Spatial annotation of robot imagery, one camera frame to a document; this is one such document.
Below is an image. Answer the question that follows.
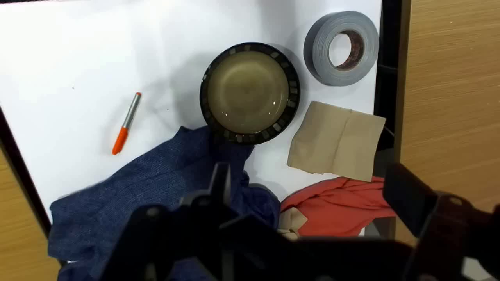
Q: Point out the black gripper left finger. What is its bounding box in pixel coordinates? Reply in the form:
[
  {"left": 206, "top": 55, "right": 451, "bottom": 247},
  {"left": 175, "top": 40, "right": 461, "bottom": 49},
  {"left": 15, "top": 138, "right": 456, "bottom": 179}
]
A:
[{"left": 101, "top": 162, "right": 294, "bottom": 281}]

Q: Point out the grey duct tape roll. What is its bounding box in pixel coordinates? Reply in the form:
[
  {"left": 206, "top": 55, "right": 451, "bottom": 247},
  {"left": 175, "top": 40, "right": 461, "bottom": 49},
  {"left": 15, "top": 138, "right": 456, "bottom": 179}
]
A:
[{"left": 301, "top": 9, "right": 381, "bottom": 87}]

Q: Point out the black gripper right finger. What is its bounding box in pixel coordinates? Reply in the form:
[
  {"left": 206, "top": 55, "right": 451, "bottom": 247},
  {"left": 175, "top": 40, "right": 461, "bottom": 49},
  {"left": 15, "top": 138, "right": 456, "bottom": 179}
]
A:
[{"left": 383, "top": 162, "right": 500, "bottom": 281}]

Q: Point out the brown paper sheet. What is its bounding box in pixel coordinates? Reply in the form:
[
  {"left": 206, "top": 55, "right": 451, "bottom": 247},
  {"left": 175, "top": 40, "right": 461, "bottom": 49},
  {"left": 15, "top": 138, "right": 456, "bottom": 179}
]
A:
[{"left": 286, "top": 99, "right": 387, "bottom": 182}]

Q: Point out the orange capped grey marker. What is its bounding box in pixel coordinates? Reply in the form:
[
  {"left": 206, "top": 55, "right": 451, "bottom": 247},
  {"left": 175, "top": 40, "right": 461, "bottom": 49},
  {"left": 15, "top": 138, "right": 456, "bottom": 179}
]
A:
[{"left": 111, "top": 90, "right": 144, "bottom": 155}]

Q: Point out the red cloth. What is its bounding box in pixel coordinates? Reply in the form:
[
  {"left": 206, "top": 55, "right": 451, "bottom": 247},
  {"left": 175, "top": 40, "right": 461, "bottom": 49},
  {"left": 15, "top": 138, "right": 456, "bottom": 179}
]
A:
[{"left": 279, "top": 174, "right": 400, "bottom": 240}]

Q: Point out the wooden desk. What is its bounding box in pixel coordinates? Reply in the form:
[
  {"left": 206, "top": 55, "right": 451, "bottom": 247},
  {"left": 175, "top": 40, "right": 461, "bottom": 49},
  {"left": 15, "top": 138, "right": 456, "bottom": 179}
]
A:
[
  {"left": 0, "top": 141, "right": 62, "bottom": 281},
  {"left": 397, "top": 0, "right": 500, "bottom": 246}
]

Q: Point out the dark blue cloth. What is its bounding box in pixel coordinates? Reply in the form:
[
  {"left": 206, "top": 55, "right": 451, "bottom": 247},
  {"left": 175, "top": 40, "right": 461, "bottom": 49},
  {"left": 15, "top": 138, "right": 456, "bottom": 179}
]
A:
[{"left": 47, "top": 123, "right": 283, "bottom": 281}]

